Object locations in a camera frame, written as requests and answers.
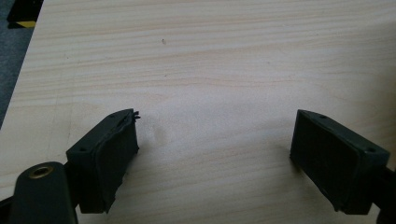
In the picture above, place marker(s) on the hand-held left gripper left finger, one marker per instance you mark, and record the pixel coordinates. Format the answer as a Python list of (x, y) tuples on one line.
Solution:
[(102, 161)]

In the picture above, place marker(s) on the black yellow striped stand base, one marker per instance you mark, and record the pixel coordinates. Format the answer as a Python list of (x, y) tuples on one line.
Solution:
[(25, 12)]

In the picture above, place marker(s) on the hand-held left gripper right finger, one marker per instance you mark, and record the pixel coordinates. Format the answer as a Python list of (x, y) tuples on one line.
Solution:
[(333, 158)]

